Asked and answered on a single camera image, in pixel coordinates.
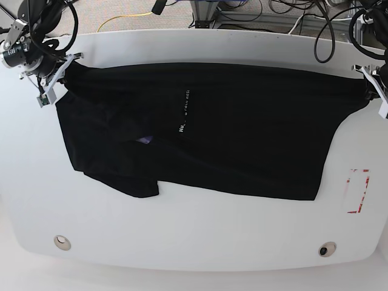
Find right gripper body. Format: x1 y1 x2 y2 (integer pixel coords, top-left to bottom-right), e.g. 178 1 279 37
19 53 84 94

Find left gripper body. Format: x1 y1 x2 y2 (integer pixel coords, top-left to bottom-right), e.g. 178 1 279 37
352 64 387 105

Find black T-shirt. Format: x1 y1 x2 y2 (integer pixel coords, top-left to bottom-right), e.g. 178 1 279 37
56 62 369 201

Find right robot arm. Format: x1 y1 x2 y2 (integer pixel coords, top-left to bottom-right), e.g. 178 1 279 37
1 1 79 98

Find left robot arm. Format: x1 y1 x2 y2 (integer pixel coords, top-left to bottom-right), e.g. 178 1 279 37
313 1 387 105

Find red tape rectangle marking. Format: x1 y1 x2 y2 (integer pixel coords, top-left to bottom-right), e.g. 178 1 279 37
342 169 371 214

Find left table grommet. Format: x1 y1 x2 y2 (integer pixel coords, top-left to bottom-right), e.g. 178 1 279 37
53 235 71 251

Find table grommet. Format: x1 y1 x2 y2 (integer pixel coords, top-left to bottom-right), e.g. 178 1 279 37
318 242 336 258
53 235 71 251

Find right table grommet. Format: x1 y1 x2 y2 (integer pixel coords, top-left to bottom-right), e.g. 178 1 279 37
318 242 336 258

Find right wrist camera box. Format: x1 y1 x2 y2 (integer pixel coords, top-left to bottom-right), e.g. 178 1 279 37
36 89 57 108

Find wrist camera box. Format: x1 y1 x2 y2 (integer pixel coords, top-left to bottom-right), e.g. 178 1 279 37
36 89 57 108
378 102 388 119

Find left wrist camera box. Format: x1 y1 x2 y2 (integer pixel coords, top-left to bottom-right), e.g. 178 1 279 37
378 102 388 119

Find yellow cable on floor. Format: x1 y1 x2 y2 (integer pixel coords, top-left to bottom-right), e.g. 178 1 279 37
96 11 152 33

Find aluminium table leg frame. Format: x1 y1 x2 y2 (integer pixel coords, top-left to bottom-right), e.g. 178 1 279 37
189 1 221 29

